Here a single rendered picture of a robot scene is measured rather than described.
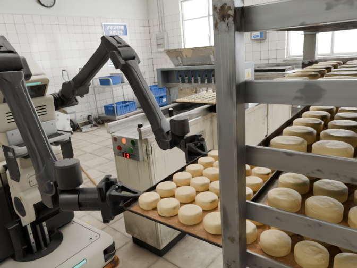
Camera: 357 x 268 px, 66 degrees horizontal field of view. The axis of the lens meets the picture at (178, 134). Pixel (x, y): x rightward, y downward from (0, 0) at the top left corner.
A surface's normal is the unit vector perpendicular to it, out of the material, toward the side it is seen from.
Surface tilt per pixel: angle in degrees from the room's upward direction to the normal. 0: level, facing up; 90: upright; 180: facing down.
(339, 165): 90
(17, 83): 62
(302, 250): 0
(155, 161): 90
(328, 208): 0
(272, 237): 0
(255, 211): 90
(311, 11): 90
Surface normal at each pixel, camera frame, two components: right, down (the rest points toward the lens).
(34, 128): 0.67, -0.35
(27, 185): 0.81, 0.25
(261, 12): -0.59, 0.27
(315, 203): -0.08, -0.96
